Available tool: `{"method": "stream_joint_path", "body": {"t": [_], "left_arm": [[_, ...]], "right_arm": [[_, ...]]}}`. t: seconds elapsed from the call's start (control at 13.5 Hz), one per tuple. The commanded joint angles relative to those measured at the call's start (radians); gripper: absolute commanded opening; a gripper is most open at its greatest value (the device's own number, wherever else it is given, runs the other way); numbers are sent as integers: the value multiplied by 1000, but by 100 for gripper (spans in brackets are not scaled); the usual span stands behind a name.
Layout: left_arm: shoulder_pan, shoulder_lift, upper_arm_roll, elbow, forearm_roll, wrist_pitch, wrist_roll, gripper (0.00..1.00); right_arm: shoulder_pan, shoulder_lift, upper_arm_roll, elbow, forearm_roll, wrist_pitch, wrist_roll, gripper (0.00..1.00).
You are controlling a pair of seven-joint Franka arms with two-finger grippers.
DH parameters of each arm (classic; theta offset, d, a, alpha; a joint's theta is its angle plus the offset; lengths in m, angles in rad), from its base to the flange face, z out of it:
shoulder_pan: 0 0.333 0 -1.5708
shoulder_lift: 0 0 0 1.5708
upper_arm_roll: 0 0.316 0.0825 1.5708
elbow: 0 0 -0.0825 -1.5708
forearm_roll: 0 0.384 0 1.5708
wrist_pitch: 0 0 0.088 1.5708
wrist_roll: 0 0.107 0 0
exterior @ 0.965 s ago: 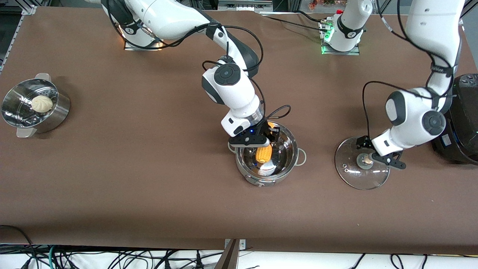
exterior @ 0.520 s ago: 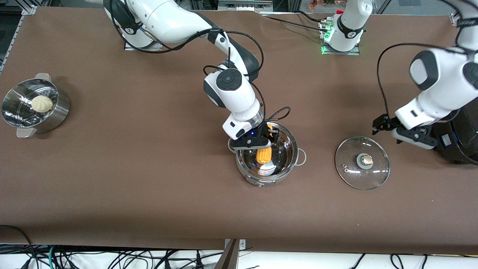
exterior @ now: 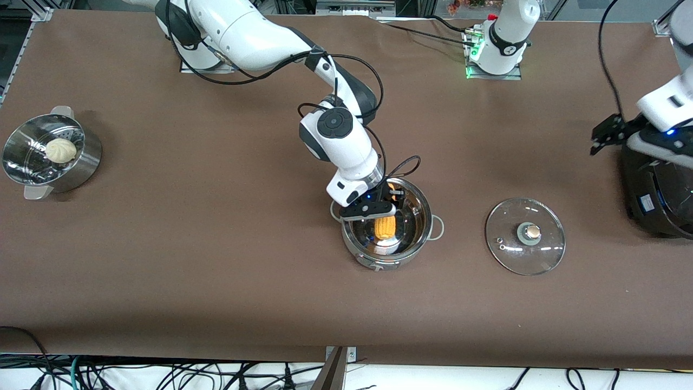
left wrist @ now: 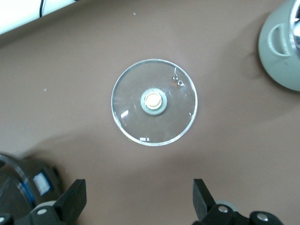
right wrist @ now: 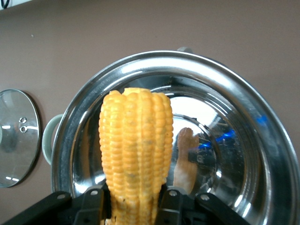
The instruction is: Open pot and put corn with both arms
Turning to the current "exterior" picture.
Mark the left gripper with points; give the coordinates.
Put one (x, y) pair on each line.
(616, 129)

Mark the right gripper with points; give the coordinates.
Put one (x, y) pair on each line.
(389, 192)

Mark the yellow corn cob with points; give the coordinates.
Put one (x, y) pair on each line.
(385, 227)

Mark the glass pot lid with knob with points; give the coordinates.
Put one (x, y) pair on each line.
(541, 254)

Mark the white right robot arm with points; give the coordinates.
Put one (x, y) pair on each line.
(243, 32)

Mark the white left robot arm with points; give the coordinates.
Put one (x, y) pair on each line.
(506, 32)

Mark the steel steamer pot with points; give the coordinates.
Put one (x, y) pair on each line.
(81, 168)

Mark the black rice cooker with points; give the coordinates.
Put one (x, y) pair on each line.
(649, 195)

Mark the brown table cover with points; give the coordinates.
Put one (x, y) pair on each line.
(270, 298)

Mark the dark wedge beam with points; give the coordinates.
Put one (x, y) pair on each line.
(330, 379)

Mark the grey metal box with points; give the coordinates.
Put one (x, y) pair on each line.
(352, 8)

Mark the white steamed bun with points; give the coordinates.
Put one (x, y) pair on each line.
(60, 150)

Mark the aluminium frame rail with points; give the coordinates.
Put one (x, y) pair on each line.
(663, 27)
(43, 13)

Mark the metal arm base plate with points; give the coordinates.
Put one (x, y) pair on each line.
(495, 77)
(187, 70)

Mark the silver table edge bracket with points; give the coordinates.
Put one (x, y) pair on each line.
(352, 355)

